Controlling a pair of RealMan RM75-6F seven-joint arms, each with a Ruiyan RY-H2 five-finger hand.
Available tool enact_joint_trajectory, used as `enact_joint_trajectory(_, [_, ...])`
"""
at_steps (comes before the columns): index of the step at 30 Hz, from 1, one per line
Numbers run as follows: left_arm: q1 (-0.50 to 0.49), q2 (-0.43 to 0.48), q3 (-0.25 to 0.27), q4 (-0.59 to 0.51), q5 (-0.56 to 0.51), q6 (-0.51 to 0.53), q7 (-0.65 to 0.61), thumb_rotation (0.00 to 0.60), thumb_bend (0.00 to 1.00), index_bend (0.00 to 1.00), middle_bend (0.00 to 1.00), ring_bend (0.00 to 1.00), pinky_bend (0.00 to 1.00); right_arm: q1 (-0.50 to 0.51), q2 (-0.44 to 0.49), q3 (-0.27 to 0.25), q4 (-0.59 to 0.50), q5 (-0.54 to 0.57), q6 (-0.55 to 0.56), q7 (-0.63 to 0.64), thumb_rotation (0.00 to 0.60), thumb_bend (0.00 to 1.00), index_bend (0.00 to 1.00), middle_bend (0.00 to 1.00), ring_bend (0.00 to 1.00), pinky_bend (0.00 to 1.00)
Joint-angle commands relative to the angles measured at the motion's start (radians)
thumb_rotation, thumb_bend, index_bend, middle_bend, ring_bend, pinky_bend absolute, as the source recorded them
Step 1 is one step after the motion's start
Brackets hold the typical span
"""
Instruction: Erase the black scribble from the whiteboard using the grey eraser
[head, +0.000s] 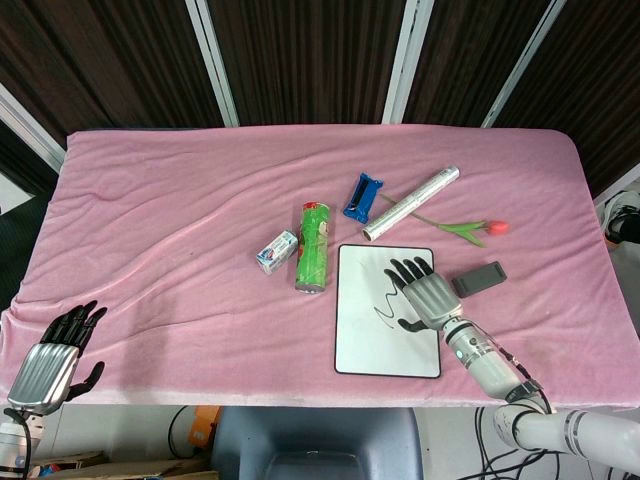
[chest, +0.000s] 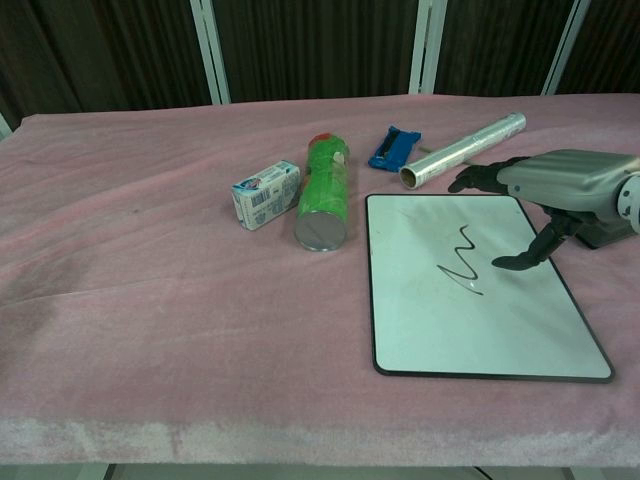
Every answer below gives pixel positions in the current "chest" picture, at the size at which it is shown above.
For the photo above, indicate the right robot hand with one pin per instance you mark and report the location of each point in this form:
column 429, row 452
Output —
column 565, row 185

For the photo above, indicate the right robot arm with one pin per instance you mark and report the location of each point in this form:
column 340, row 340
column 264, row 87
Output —
column 632, row 197

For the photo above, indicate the white board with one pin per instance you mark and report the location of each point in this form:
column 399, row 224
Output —
column 450, row 330

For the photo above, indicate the silver foil roll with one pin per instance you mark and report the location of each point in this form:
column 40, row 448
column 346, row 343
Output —
column 465, row 149

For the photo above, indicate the blue snack packet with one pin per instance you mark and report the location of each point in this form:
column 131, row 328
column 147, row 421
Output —
column 395, row 150

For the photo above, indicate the green chips can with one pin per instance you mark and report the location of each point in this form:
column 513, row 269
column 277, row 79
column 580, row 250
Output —
column 322, row 195

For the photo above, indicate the small blue white carton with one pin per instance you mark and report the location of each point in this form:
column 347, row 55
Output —
column 265, row 195

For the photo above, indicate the pink velvet table cloth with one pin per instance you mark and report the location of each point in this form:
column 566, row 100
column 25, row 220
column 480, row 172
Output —
column 150, row 300

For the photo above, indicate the white partition post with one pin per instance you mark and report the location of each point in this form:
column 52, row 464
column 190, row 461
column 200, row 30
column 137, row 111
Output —
column 4, row 125
column 565, row 50
column 212, row 50
column 425, row 50

